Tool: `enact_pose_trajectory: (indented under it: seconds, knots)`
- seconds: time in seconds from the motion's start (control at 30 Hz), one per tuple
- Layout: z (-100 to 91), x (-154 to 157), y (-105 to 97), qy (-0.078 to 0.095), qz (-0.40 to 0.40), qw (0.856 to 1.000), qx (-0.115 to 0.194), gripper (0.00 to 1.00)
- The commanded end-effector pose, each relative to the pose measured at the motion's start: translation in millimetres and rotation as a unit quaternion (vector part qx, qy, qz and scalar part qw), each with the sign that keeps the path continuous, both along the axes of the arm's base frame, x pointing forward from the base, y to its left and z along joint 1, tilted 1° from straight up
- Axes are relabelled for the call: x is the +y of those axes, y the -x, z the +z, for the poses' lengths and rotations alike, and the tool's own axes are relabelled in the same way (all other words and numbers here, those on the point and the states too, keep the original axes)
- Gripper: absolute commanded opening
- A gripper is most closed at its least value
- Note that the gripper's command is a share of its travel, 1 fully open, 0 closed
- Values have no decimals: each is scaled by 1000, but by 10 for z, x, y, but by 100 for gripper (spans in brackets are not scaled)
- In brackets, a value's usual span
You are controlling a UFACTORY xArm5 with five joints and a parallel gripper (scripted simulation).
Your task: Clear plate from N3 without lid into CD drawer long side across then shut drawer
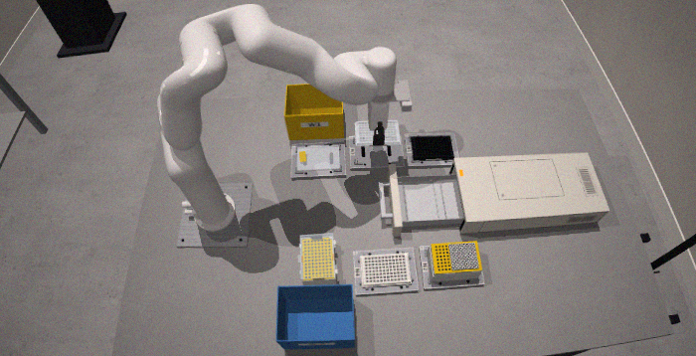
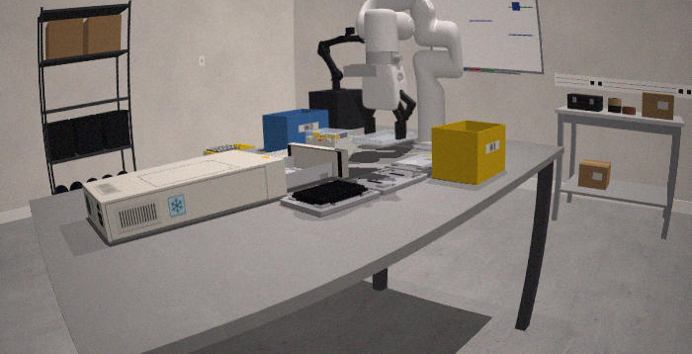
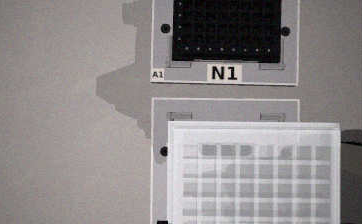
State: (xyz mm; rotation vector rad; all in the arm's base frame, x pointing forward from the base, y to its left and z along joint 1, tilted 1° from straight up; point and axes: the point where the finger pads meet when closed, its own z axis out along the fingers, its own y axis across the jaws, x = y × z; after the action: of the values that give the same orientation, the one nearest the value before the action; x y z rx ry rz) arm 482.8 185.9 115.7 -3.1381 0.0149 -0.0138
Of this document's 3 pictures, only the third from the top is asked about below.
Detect clear multi-well plate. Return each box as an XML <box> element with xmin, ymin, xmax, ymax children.
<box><xmin>167</xmin><ymin>121</ymin><xmax>340</xmax><ymax>224</ymax></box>

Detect black multi-well plate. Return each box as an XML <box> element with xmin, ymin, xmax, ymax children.
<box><xmin>172</xmin><ymin>0</ymin><xmax>282</xmax><ymax>63</ymax></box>

